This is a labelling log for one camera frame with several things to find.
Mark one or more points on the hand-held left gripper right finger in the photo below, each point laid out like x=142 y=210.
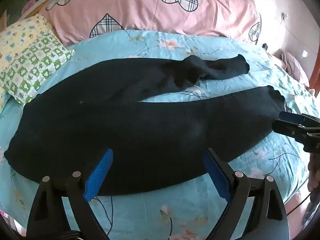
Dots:
x=217 y=177

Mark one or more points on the gold-framed floral picture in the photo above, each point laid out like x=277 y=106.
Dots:
x=25 y=0

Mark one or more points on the blue floral bedsheet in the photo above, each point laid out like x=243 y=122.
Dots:
x=175 y=217

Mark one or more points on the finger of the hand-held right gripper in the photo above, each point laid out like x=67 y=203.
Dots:
x=287 y=128
x=290 y=116

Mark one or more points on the pink pillow with plaid hearts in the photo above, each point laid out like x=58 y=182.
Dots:
x=140 y=7

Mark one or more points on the person's right hand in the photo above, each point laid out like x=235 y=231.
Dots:
x=314 y=172

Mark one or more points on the green checked pillow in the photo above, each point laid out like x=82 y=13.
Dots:
x=35 y=65

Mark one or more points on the red wooden frame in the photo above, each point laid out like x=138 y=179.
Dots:
x=315 y=77

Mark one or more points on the black pants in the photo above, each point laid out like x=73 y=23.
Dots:
x=140 y=135

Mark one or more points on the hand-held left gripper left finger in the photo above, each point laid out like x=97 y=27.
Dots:
x=98 y=177

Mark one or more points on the yellow printed pillow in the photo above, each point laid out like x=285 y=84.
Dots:
x=17 y=33

